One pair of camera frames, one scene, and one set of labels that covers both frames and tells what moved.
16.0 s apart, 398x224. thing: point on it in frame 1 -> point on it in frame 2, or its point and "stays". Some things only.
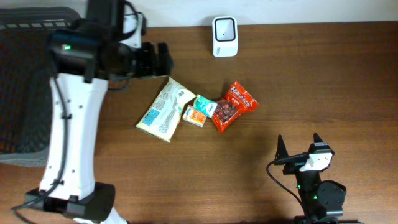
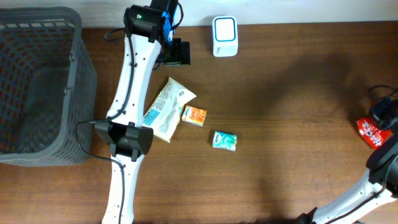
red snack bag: [237, 101] -> [368, 129]
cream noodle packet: [165, 113] stays
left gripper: [147, 60] -> [180, 53]
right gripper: [294, 163] -> [378, 112]
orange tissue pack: [194, 116] stays
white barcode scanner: [225, 36] stays
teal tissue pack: [205, 106] -> [224, 140]
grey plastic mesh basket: [25, 76] stays
